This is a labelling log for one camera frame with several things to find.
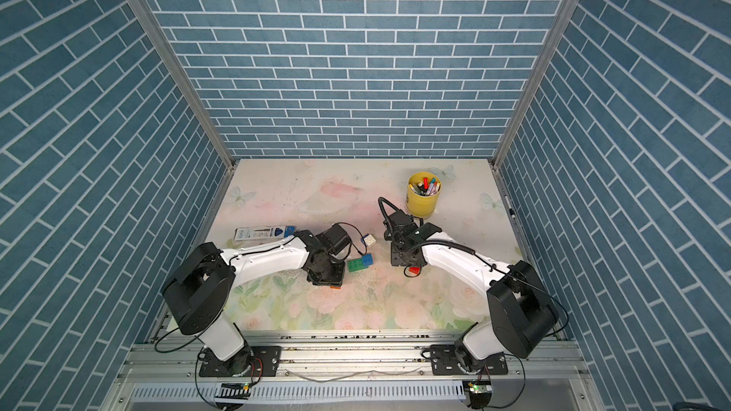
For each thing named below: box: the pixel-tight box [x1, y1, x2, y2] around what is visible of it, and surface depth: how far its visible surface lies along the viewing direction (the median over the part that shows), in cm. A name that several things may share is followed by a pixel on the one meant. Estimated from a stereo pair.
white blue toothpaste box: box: [233, 225, 297, 243], surface depth 98 cm
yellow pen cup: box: [405, 171, 442, 220], surface depth 98 cm
